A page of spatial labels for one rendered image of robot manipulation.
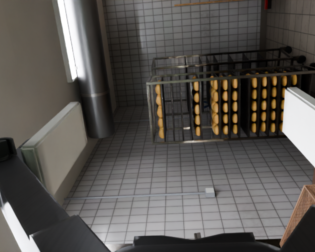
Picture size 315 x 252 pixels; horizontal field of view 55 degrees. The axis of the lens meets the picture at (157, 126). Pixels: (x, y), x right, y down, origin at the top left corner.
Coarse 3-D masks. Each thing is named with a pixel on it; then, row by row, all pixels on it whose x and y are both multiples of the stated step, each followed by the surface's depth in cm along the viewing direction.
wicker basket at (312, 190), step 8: (312, 184) 190; (312, 192) 183; (304, 200) 194; (312, 200) 193; (296, 208) 196; (304, 208) 196; (296, 216) 199; (288, 224) 201; (296, 224) 201; (280, 240) 207
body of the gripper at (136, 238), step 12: (144, 240) 8; (156, 240) 8; (168, 240) 8; (180, 240) 8; (192, 240) 8; (204, 240) 8; (216, 240) 8; (228, 240) 8; (240, 240) 8; (252, 240) 8
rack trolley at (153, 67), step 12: (276, 48) 386; (288, 48) 386; (192, 60) 395; (216, 60) 366; (228, 60) 387; (252, 60) 350; (264, 60) 349; (276, 60) 349; (300, 60) 348; (228, 72) 392; (156, 96) 422; (156, 108) 382
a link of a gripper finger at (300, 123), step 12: (288, 96) 18; (300, 96) 17; (288, 108) 18; (300, 108) 16; (312, 108) 15; (288, 120) 18; (300, 120) 17; (312, 120) 15; (288, 132) 18; (300, 132) 17; (312, 132) 15; (300, 144) 17; (312, 144) 15; (312, 156) 15
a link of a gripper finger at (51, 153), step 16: (64, 112) 17; (80, 112) 19; (48, 128) 15; (64, 128) 17; (80, 128) 19; (32, 144) 13; (48, 144) 14; (64, 144) 16; (80, 144) 19; (32, 160) 13; (48, 160) 14; (64, 160) 16; (48, 176) 14; (64, 176) 16
